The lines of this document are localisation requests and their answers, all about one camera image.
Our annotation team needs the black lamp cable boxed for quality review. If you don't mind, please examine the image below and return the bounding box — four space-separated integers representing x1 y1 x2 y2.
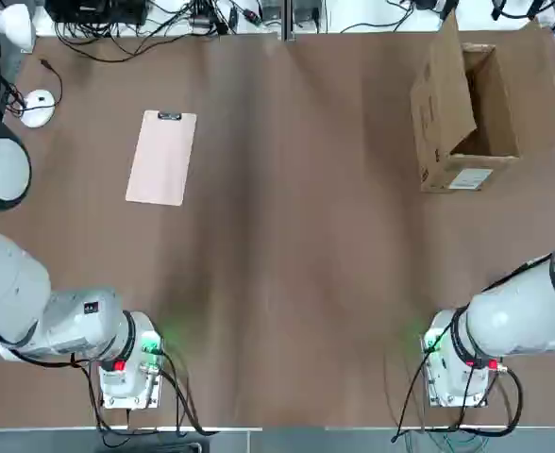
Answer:
38 57 65 112

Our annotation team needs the black left base cable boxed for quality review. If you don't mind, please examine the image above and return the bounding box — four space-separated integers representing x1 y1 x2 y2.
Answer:
69 348 223 438

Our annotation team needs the black computer monitor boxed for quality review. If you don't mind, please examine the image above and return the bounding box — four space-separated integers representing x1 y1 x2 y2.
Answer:
44 0 148 25

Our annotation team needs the brown cardboard box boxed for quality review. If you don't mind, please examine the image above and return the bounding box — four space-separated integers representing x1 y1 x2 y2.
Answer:
409 8 523 193

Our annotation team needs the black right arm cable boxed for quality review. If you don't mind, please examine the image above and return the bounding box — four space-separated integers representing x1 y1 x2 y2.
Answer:
480 253 553 293

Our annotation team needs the black right base cable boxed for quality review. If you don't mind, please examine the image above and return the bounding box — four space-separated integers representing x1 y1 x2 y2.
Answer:
390 325 524 445

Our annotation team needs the black base cable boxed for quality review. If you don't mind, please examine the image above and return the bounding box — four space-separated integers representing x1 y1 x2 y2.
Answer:
69 348 223 438
390 325 524 445

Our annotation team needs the aluminium frame post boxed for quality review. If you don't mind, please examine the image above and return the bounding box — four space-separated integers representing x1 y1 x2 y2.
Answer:
278 0 294 43

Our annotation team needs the pink clipboard with paper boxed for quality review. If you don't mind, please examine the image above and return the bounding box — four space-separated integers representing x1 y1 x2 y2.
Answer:
125 109 198 207

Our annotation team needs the white desk lamp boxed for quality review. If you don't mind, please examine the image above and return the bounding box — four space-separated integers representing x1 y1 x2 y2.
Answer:
0 0 57 129

